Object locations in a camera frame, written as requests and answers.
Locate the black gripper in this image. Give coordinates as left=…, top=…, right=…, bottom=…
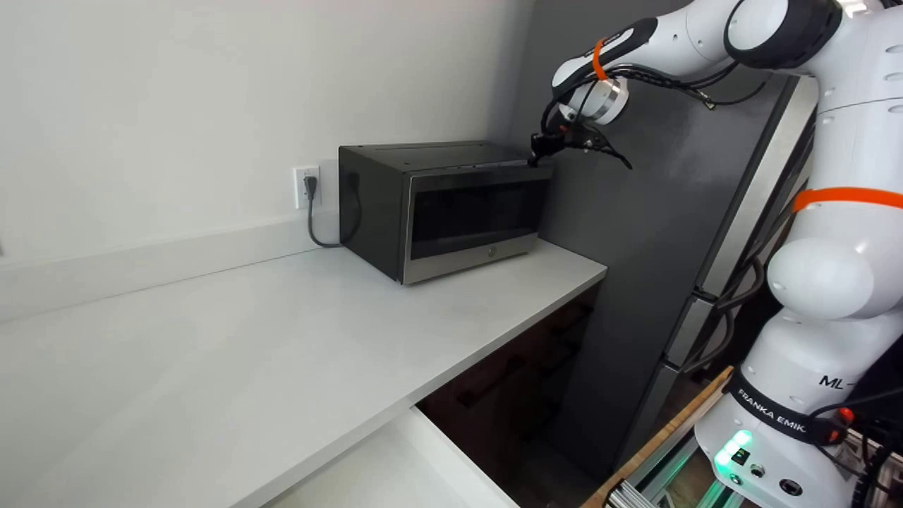
left=528, top=110, right=616, bottom=171

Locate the dark grey microwave oven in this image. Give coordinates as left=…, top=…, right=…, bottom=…
left=337, top=137, right=559, bottom=287

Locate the white open drawer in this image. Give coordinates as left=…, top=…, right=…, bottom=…
left=266, top=402, right=523, bottom=508

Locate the dark grey refrigerator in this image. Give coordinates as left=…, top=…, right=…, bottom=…
left=540, top=69, right=825, bottom=484

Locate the dark wood cabinet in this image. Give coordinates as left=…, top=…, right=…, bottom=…
left=417, top=280, right=603, bottom=508

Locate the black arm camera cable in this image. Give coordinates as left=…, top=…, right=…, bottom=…
left=540, top=58, right=771, bottom=175

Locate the short orange cable strap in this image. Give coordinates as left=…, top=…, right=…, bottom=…
left=586, top=37, right=616, bottom=84

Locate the black microwave power cord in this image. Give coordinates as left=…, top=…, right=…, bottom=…
left=305, top=171, right=363, bottom=251

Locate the white wall outlet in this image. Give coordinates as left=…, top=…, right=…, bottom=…
left=291, top=161, right=327, bottom=213

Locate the long orange cable strap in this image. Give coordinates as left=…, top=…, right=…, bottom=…
left=788, top=182, right=903, bottom=213

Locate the black base cable bundle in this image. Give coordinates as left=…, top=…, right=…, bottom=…
left=813, top=378, right=903, bottom=508

